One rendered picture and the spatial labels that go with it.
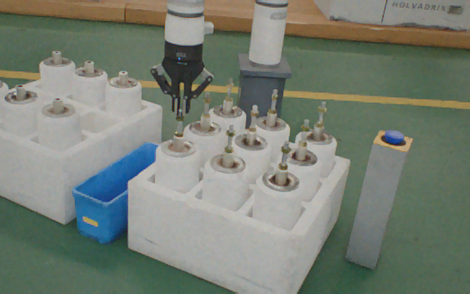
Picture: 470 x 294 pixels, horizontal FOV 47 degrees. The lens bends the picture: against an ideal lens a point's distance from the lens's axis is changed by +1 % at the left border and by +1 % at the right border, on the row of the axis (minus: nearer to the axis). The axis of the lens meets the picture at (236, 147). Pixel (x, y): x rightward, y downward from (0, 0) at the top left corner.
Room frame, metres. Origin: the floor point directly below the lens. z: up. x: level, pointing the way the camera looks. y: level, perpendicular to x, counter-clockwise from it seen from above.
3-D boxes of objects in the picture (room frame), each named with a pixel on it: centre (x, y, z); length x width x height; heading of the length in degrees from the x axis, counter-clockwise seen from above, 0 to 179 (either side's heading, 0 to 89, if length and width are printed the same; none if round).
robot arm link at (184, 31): (1.02, 0.12, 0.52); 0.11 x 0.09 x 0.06; 175
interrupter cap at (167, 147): (1.00, 0.12, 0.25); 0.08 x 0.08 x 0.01
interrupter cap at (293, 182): (0.91, -0.10, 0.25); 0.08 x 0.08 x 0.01
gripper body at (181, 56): (1.00, 0.12, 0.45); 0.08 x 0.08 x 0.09
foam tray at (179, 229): (1.07, -0.03, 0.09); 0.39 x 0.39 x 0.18; 67
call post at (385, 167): (1.02, -0.33, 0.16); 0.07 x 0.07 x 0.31; 67
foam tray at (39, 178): (1.28, 0.48, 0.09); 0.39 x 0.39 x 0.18; 65
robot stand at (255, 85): (1.48, -0.05, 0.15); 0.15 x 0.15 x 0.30; 6
